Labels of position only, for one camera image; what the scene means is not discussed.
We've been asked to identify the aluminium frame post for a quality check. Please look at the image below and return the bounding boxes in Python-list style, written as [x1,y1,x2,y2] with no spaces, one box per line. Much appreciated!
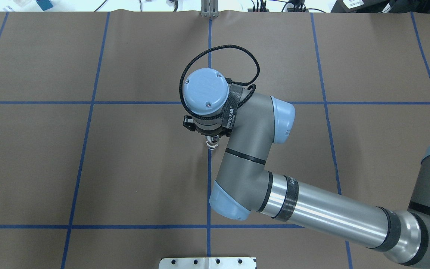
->
[200,0,219,19]

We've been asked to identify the white PPR valve with handle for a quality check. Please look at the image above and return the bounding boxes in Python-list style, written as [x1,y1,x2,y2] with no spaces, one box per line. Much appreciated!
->
[205,136,219,150]

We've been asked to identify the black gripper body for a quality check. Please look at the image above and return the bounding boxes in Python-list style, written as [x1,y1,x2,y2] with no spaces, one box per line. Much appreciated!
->
[184,115,231,138]

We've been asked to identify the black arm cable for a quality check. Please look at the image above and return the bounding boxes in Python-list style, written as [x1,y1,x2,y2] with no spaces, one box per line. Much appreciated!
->
[179,45,260,120]

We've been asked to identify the white central pedestal column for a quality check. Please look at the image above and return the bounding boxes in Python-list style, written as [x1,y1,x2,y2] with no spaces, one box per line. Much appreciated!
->
[158,257,258,269]

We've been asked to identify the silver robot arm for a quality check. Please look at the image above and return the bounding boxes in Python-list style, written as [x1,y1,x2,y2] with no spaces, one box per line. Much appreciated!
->
[209,95,430,269]

